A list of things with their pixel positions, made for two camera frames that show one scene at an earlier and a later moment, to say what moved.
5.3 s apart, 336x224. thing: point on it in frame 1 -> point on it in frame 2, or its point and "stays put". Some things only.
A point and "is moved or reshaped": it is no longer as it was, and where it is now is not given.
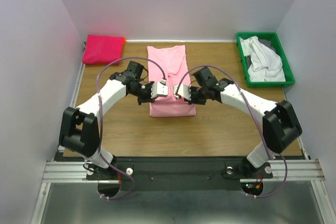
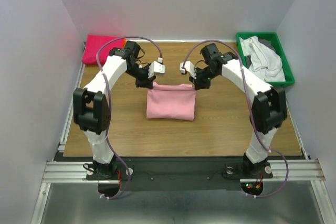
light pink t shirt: x=175 y=61 is moved or reshaped
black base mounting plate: x=211 y=173 stays put
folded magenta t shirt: x=102 y=50 stays put
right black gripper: x=192 y=100 -> x=198 y=83
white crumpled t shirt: x=266 y=65 stays put
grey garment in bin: x=267 y=43 stays put
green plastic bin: x=273 y=38 stays put
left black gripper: x=148 y=98 -> x=145 y=82
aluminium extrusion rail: x=303 y=170 stays put
